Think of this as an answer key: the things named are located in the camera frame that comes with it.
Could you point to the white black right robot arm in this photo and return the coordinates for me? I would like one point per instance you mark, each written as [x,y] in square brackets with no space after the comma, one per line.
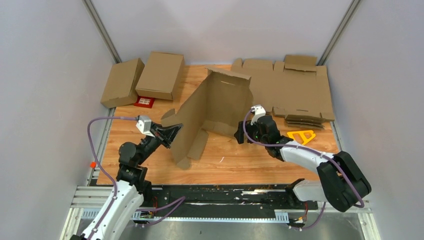
[341,182]

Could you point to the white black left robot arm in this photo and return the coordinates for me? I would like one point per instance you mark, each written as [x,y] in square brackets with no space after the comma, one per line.
[130,188]

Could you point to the orange clip on rail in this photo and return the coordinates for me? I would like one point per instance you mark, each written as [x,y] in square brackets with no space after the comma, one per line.
[93,164]

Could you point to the black metal base rail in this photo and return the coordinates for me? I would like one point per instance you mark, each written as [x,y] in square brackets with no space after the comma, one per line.
[266,203]

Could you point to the folded cardboard box left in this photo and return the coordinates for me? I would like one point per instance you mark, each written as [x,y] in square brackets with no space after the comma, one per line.
[120,86]

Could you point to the yellow plastic triangle tool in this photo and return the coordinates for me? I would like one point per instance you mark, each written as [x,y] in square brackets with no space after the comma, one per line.
[305,136]

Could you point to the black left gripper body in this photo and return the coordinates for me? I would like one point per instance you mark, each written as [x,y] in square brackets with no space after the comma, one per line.
[155,142]

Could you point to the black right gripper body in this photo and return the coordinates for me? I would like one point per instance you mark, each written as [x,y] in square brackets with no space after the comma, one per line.
[253,135]

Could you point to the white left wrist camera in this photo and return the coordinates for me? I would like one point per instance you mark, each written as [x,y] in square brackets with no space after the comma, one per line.
[144,125]

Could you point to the folded cardboard box right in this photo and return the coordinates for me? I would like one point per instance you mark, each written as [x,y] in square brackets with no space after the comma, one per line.
[161,76]

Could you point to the stack of flat cardboard sheets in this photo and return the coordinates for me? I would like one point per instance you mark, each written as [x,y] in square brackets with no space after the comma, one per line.
[296,89]

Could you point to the brown cardboard box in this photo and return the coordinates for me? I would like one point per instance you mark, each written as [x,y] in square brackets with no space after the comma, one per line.
[218,104]

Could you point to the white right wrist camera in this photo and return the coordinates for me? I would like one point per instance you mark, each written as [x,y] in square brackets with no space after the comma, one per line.
[258,111]

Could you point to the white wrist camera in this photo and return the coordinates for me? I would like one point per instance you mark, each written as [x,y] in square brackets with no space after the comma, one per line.
[258,111]
[144,125]

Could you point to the red card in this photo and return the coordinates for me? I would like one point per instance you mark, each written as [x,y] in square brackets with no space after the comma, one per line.
[144,102]

